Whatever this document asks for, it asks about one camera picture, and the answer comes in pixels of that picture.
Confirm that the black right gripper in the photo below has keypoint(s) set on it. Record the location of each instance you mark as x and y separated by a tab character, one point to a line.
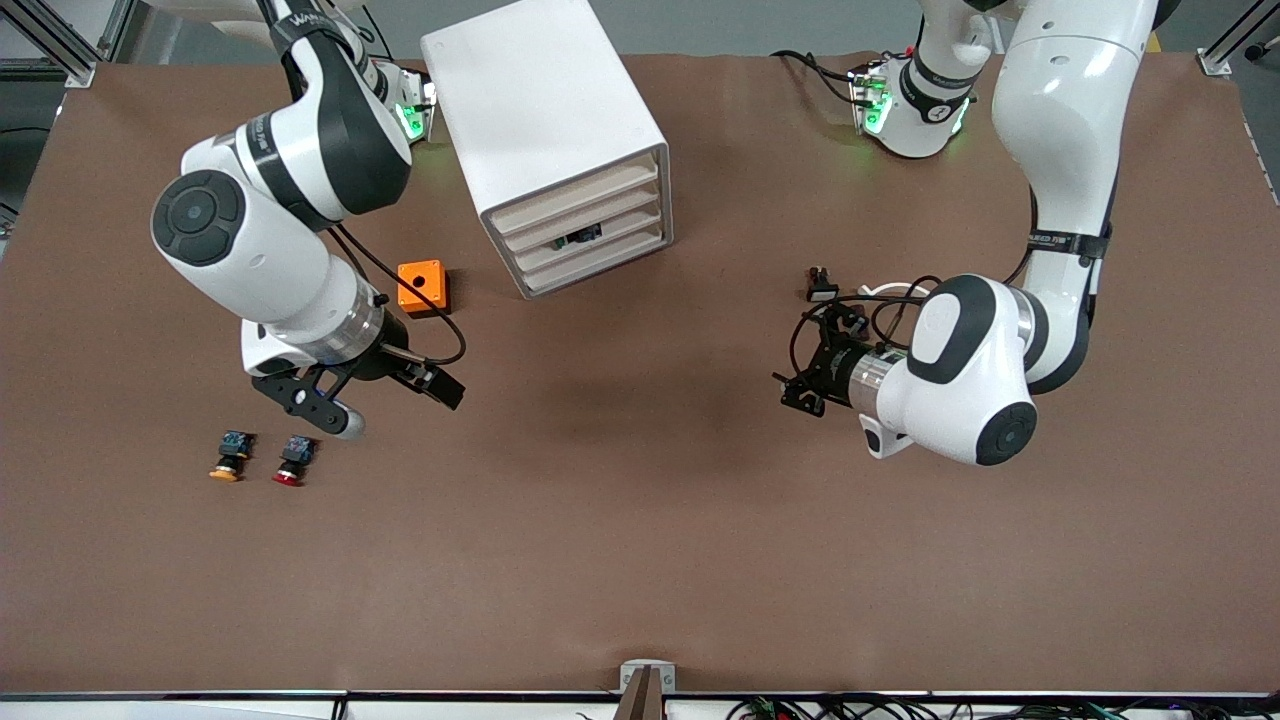
388	362

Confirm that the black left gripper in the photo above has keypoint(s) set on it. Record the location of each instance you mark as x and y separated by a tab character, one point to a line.
838	362

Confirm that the white plastic drawer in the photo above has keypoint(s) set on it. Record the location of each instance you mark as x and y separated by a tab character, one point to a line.
625	230
580	217
575	195
600	258

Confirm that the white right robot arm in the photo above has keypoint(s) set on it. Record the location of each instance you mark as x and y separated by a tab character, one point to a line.
260	250

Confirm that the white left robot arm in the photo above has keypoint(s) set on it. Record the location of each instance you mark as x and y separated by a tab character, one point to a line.
1060	120

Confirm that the red mushroom push button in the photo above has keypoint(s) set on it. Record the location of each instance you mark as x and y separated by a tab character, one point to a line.
293	460

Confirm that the yellow mushroom push button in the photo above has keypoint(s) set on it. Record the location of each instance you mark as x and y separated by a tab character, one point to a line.
230	455

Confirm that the white drawer cabinet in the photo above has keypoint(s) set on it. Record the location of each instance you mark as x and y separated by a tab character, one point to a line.
540	100

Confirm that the black white square pushbutton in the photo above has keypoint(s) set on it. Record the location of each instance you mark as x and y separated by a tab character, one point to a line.
822	288

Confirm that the white curved plastic bracket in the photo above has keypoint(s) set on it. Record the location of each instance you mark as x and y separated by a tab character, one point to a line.
895	288

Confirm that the orange button enclosure box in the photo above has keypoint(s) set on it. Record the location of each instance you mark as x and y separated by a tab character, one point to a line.
435	275

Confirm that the silver camera mount bracket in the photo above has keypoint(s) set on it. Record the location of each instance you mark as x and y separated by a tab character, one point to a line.
647	678

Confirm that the aluminium frame profile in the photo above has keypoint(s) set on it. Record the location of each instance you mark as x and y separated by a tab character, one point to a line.
1235	40
60	45
118	25

